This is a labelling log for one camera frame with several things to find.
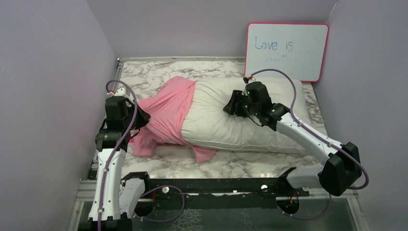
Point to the pink-framed whiteboard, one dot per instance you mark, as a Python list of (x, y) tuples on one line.
[(295, 49)]

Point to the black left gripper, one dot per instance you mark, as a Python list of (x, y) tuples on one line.
[(143, 117)]

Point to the white pillow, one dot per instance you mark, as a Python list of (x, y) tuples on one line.
[(207, 125)]

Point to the pink pillowcase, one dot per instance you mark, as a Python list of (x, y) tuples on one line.
[(168, 109)]

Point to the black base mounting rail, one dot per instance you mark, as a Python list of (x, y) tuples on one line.
[(216, 193)]

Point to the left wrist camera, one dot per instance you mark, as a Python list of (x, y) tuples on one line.
[(119, 92)]

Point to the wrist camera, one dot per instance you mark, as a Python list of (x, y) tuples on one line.
[(248, 79), (119, 92)]

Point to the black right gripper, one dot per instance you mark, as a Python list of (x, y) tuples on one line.
[(232, 108)]

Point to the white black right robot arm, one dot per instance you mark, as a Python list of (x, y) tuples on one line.
[(340, 162)]

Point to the aluminium table frame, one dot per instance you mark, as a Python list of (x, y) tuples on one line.
[(210, 114)]

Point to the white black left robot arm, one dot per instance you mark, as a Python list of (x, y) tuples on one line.
[(110, 211)]

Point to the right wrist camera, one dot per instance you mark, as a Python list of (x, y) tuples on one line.
[(248, 79)]

